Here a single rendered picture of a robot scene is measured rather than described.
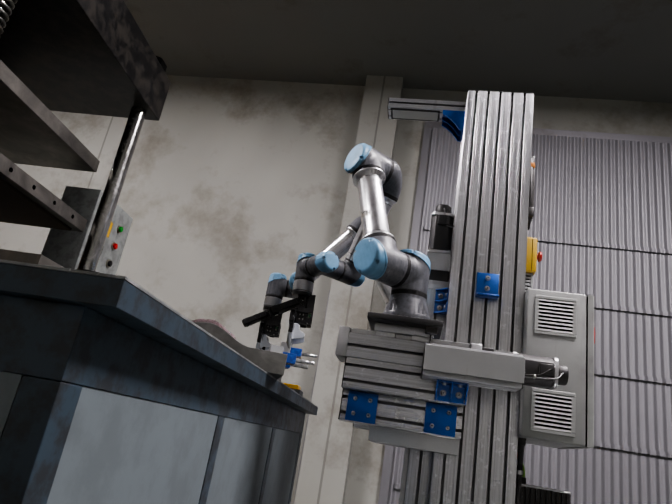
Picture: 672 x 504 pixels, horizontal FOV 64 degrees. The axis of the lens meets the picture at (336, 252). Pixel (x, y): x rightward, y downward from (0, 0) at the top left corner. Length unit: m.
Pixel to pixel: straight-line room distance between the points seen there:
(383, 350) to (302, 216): 2.75
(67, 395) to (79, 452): 0.09
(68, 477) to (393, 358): 1.06
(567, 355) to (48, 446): 1.50
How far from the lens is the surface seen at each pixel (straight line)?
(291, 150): 4.59
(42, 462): 0.73
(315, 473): 3.74
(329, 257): 1.90
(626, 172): 4.60
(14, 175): 1.92
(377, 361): 1.64
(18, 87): 1.98
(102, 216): 2.23
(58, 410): 0.72
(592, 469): 3.96
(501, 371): 1.53
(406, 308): 1.67
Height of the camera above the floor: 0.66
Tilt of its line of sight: 19 degrees up
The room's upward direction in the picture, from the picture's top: 10 degrees clockwise
